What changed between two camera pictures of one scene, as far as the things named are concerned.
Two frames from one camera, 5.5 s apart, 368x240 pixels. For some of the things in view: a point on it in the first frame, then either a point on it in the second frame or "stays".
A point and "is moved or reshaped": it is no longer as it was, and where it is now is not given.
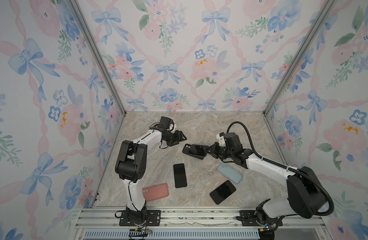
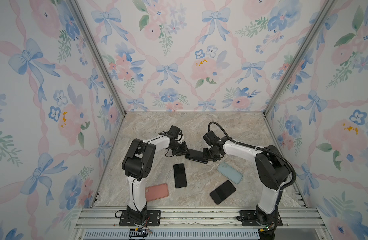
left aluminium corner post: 91,35 stays
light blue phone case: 230,172 stays
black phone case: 186,148 is moved or reshaped
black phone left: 179,175 stays
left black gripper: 179,135 to 184,151
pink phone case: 155,192 stays
